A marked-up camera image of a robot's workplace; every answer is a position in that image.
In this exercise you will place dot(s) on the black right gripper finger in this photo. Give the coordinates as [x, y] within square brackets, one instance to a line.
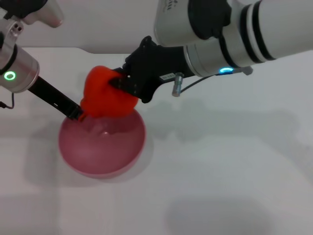
[122, 84]
[121, 71]

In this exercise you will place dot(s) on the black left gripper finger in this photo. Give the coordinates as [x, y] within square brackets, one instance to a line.
[76, 114]

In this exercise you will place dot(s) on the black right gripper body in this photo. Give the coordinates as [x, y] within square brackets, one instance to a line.
[154, 66]

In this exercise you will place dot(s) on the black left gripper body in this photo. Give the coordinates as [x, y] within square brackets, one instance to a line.
[53, 96]

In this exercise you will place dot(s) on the orange toy fruit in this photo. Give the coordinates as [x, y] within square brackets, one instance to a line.
[102, 98]

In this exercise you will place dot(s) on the pink plastic bowl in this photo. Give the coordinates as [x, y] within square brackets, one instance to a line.
[102, 151]

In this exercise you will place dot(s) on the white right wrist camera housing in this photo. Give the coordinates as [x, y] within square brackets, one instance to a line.
[181, 22]

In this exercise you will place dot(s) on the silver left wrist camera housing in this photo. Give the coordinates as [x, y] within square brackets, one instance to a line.
[36, 9]

